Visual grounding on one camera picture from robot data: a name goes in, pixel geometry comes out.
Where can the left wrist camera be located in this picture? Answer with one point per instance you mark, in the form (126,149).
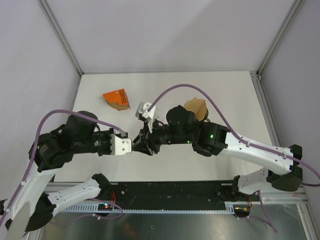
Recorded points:
(121,144)

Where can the clear glass dripper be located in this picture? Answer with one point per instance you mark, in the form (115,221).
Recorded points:
(159,116)

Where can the grey cable duct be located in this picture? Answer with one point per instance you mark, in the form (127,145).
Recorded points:
(106,208)

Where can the orange coffee filter box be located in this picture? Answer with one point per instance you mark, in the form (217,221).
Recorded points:
(117,99)

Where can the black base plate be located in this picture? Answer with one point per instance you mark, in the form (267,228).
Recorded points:
(194,195)

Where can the brown paper coffee filter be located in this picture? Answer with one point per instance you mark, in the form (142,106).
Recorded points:
(197,106)

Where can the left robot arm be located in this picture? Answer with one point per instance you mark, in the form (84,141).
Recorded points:
(82,133)

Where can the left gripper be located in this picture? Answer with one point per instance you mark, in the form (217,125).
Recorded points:
(109,132)

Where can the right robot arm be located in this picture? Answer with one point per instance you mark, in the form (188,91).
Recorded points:
(278,171)

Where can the dark green dripper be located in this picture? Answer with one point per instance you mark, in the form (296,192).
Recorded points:
(206,117)

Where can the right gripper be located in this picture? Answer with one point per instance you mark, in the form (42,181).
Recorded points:
(140,146)

